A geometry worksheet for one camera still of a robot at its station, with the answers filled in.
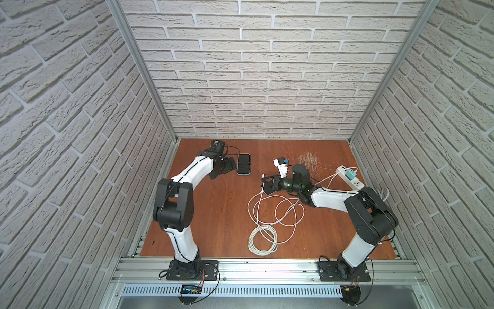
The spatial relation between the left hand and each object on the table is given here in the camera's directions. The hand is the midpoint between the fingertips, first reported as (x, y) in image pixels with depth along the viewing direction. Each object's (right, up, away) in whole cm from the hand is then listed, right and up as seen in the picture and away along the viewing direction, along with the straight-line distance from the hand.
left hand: (225, 164), depth 95 cm
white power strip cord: (+80, -15, +3) cm, 81 cm away
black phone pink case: (+8, 0, +12) cm, 14 cm away
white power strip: (+67, -10, +2) cm, 68 cm away
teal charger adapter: (+64, -5, 0) cm, 64 cm away
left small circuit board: (-10, -47, -23) cm, 53 cm away
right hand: (+16, -8, -10) cm, 21 cm away
